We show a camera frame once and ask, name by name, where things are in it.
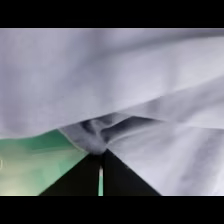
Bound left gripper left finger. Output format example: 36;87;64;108
39;152;103;197

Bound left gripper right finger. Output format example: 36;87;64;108
101;148;162;197

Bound pale grey shirt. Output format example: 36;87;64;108
0;28;224;197

